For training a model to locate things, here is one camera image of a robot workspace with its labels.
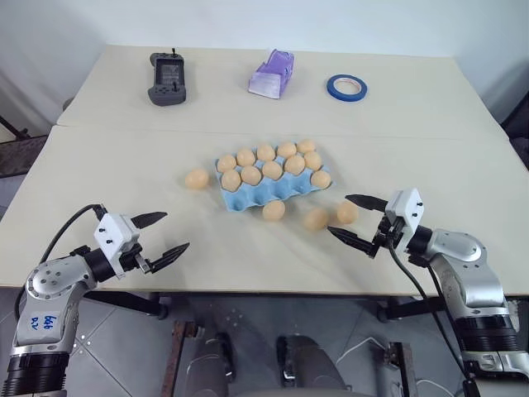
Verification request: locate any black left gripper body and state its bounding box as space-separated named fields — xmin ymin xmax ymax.
xmin=122 ymin=244 xmax=155 ymax=275

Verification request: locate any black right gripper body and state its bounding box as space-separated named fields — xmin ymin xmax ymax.
xmin=372 ymin=214 xmax=408 ymax=253

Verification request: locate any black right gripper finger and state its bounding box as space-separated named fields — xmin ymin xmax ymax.
xmin=345 ymin=194 xmax=389 ymax=214
xmin=326 ymin=225 xmax=380 ymax=261

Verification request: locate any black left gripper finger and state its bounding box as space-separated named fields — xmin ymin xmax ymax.
xmin=147 ymin=242 xmax=192 ymax=275
xmin=131 ymin=211 xmax=169 ymax=230

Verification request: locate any blue egg carton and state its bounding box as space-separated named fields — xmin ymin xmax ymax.
xmin=212 ymin=145 xmax=334 ymax=214

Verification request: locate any black table leg bar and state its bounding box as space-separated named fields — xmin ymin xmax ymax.
xmin=377 ymin=295 xmax=448 ymax=324
xmin=83 ymin=291 xmax=169 ymax=321

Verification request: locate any white sticker blue writing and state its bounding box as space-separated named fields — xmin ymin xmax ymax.
xmin=26 ymin=311 xmax=64 ymax=332

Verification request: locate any dark rounded grey shape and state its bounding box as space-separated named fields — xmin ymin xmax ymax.
xmin=190 ymin=329 xmax=233 ymax=397
xmin=275 ymin=333 xmax=346 ymax=397

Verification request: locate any blue tape roll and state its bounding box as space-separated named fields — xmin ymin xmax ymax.
xmin=324 ymin=74 xmax=369 ymax=103

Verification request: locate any grey handheld remote controller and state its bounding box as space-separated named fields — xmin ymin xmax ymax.
xmin=147 ymin=48 xmax=188 ymax=108

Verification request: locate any dark background crate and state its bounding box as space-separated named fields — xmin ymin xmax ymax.
xmin=0 ymin=114 xmax=49 ymax=179

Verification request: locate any purple plastic holder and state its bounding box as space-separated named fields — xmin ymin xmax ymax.
xmin=247 ymin=46 xmax=297 ymax=101

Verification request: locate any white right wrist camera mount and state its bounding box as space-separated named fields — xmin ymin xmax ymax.
xmin=384 ymin=188 xmax=424 ymax=253

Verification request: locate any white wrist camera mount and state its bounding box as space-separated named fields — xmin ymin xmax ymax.
xmin=93 ymin=213 xmax=141 ymax=279
xmin=384 ymin=188 xmax=424 ymax=253

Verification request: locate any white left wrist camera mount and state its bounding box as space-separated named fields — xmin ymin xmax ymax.
xmin=93 ymin=213 xmax=141 ymax=279

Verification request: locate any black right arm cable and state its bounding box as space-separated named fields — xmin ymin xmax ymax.
xmin=387 ymin=242 xmax=473 ymax=384

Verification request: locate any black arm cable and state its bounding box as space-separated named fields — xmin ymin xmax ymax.
xmin=13 ymin=203 xmax=105 ymax=320
xmin=387 ymin=242 xmax=473 ymax=384

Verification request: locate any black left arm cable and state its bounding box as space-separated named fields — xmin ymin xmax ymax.
xmin=13 ymin=203 xmax=105 ymax=320

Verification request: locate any rusty brown post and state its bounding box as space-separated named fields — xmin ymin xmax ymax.
xmin=387 ymin=341 xmax=417 ymax=397
xmin=164 ymin=319 xmax=198 ymax=397

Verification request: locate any white floor cable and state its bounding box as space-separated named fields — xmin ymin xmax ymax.
xmin=337 ymin=335 xmax=388 ymax=361

